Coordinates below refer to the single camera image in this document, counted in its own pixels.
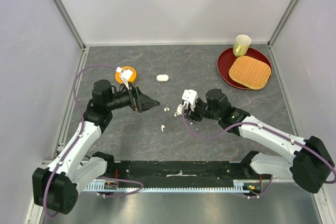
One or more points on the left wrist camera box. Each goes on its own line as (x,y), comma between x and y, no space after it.
(125,76)

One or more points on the white oval closed case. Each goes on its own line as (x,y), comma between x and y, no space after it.
(162,78)

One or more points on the dark red round tray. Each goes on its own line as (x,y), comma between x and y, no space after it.
(226,60)

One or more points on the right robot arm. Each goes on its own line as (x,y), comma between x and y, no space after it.
(306,161)

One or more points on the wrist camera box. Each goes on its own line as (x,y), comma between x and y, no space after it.
(125,76)
(189,98)

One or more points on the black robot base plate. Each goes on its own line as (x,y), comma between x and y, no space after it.
(183,173)

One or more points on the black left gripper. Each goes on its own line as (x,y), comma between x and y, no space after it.
(138,101)

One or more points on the woven bamboo mat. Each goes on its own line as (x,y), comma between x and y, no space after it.
(250,72)

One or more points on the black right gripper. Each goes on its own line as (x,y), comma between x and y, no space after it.
(192,116)

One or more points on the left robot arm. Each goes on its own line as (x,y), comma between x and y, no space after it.
(58,186)

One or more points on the slotted cable duct rail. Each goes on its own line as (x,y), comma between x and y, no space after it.
(100,186)

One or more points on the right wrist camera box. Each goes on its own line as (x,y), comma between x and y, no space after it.
(189,98)

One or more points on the orange plastic bowl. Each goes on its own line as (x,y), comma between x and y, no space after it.
(132,78)

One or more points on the pale yellow mug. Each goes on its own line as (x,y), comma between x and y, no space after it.
(241,45)

